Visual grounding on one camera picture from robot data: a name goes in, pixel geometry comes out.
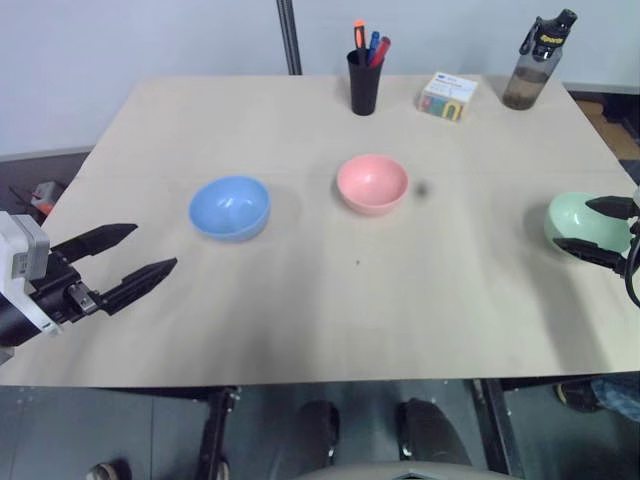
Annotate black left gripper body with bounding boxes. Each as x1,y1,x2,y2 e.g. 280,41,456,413
28,251,105,327

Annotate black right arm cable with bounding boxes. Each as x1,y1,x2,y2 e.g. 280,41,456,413
623,233,640,308

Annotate red marker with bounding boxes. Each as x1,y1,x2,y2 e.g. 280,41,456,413
371,35,393,68

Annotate black pen cup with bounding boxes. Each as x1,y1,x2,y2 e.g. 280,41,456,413
346,47,386,117

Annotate dark shoe with pale sole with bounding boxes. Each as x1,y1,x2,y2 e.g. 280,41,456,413
551,381,607,414
85,459,132,480

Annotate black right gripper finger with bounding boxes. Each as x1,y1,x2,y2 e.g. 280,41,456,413
584,195,638,220
551,237,630,274

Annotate dark rounded robot foot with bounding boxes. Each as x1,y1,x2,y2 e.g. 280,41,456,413
293,399,342,472
396,397,472,467

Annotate light green plastic bowl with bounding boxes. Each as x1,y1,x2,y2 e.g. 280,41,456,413
543,192,631,255

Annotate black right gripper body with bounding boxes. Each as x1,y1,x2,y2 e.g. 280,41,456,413
624,214,640,274

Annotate grey metal post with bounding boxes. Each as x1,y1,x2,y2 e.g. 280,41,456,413
276,0,304,76

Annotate black metal table leg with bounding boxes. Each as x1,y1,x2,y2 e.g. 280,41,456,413
471,378,527,480
197,385,242,480

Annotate blue jeans leg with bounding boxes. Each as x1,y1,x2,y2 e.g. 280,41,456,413
589,375,640,425

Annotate orange and black marker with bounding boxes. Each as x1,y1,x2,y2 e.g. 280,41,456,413
352,19,370,67

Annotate blue plastic bowl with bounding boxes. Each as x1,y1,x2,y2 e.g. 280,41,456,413
188,175,272,244

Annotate orange and grey device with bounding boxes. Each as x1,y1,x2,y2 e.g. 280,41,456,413
30,180,68,215

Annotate white box with colourful print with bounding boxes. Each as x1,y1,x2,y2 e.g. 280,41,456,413
413,71,479,124

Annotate pink-red plastic bowl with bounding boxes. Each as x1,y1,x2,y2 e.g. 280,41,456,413
335,153,409,218

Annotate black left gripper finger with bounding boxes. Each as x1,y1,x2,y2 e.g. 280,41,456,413
51,223,139,263
98,257,179,318

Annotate grey robot torso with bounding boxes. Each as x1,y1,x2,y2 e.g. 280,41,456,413
298,460,512,480

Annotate dark translucent sports bottle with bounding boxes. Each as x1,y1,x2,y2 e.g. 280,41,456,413
501,7,579,111

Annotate dark low cabinet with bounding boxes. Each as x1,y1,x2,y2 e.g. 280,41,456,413
567,82,640,162

